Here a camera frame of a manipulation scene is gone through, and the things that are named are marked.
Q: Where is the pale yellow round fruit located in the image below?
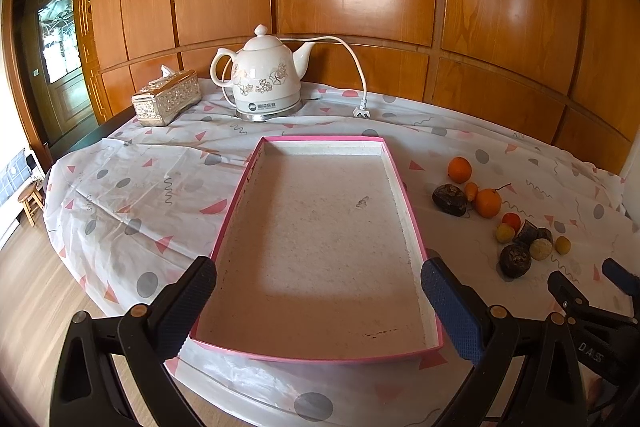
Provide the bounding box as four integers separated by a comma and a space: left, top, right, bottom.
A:
529, 237, 553, 261

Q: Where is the dark brown dried fruit front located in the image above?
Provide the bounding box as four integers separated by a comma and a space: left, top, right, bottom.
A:
499, 244, 532, 279

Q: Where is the dark brown dried fruit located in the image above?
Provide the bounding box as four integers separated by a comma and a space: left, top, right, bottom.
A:
432, 184, 469, 217
499, 244, 532, 279

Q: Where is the dark sugarcane segment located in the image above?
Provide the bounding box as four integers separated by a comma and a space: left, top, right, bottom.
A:
513, 220, 538, 251
537, 228, 554, 243

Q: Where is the small yellow round fruit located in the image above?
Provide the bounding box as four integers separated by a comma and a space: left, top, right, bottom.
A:
495, 223, 515, 244

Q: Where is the small red tomato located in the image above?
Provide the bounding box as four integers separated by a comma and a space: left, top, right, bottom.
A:
501, 212, 522, 233

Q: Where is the small orange carrot piece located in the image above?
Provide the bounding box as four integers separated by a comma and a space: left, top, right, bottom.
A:
464, 182, 478, 202

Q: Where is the small yellow fruit right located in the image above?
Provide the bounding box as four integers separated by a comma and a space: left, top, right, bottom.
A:
554, 235, 572, 256

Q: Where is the orange mandarin with stem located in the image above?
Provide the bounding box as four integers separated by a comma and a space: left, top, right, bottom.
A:
473, 183, 510, 219

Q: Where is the white patterned tablecloth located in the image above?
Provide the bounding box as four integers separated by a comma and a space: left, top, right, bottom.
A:
44, 81, 639, 426

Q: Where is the pink-edged shallow tray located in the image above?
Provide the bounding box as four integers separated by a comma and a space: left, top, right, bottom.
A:
191, 135, 442, 363

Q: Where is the small wooden stool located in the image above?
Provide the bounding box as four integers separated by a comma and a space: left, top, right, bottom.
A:
17, 182, 44, 227

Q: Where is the metal kettle base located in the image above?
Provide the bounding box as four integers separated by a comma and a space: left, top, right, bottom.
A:
234, 101, 303, 122

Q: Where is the ornate silver tissue box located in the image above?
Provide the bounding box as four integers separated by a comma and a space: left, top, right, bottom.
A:
131, 65, 202, 127

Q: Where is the white ceramic electric kettle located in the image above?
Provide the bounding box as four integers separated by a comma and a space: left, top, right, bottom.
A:
209, 25, 314, 114

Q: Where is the wooden door with glass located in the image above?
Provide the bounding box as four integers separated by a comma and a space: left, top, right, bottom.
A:
12, 0, 98, 158

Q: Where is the white kettle power cord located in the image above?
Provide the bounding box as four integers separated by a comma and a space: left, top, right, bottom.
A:
278, 34, 371, 119

